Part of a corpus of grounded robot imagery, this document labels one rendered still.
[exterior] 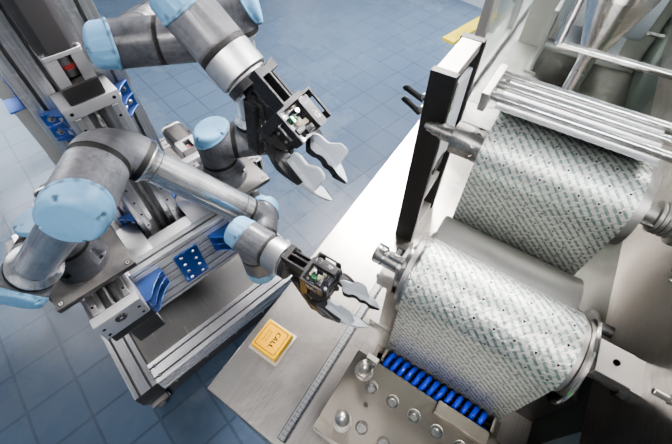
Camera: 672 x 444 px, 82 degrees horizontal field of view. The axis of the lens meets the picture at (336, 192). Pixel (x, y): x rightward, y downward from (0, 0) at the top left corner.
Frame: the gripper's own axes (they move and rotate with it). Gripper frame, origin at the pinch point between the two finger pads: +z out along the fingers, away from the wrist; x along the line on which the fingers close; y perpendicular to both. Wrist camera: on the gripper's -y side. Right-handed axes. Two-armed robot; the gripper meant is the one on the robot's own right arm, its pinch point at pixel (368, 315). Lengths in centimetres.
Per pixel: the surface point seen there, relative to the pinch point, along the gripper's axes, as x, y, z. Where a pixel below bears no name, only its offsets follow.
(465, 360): -1.1, 8.9, 18.2
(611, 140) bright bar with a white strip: 29, 36, 22
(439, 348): -1.1, 7.5, 14.0
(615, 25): 72, 33, 17
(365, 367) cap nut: -8.2, -1.7, 4.3
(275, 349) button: -12.3, -16.6, -16.2
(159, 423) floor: -46, -109, -65
